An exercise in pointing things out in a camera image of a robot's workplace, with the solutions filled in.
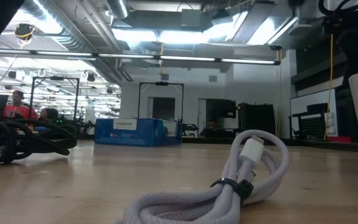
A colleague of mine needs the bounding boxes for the lavender braided USB-C cable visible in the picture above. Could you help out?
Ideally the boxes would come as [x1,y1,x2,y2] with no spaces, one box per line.
[114,129,291,224]

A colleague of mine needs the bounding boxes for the black braided USB-C cable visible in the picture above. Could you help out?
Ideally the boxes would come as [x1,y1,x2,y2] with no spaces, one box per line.
[0,119,78,166]

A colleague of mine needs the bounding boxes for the blue game controller box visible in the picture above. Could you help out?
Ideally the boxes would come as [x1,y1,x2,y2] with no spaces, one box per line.
[94,118,183,148]

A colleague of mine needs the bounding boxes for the LED light bar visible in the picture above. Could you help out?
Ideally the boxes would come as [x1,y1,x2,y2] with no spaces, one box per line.
[0,49,282,66]

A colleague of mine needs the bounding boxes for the black cabinet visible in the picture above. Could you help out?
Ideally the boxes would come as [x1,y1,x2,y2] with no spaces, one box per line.
[237,102,277,137]

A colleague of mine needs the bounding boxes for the whiteboard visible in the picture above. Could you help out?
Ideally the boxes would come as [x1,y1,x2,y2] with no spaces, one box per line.
[290,88,339,138]

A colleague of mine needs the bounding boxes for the person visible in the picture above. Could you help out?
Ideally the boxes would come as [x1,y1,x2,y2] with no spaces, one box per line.
[37,107,60,123]
[2,90,39,121]

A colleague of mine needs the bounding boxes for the black workstation frame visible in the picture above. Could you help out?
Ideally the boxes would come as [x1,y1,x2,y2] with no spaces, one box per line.
[29,75,81,123]
[137,81,185,124]

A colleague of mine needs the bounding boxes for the black aluminium table frame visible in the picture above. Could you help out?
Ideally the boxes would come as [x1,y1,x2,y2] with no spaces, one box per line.
[181,136,358,153]

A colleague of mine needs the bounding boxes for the yellow hanging power cord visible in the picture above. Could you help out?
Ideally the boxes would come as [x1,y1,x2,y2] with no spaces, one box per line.
[323,33,336,141]

